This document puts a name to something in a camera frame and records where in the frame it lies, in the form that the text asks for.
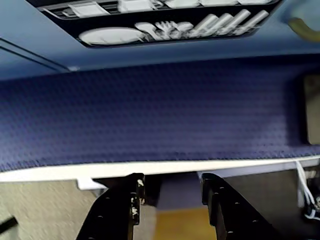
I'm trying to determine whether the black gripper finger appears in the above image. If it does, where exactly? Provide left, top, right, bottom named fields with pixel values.
left=199, top=172, right=283, bottom=240
left=79, top=172, right=146, bottom=240

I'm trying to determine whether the blue cabinet panel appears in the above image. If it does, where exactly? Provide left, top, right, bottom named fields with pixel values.
left=0, top=0, right=320, bottom=82

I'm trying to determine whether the yellow wooden block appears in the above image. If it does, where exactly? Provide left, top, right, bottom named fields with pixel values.
left=152, top=207, right=218, bottom=240

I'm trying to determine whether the black bar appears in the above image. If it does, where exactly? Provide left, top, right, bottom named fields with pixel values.
left=0, top=216, right=18, bottom=230

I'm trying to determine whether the blue textured woven mat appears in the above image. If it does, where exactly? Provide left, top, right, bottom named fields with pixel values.
left=0, top=56, right=320, bottom=173

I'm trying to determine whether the beige board with hole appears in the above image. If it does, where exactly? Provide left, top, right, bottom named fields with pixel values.
left=302, top=74, right=320, bottom=145

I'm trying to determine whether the black dish rack picture panel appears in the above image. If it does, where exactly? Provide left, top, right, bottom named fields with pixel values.
left=26, top=0, right=283, bottom=49

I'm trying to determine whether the grey post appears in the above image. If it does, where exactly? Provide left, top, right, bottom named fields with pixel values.
left=156, top=172, right=206, bottom=211

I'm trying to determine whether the white edge rail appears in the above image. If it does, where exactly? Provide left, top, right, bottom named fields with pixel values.
left=0, top=154, right=320, bottom=191

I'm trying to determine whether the white cable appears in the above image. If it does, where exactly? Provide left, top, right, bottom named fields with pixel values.
left=295, top=159, right=320, bottom=221

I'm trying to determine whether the yellow curved handle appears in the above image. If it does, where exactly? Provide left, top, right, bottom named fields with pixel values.
left=287, top=16, right=320, bottom=42

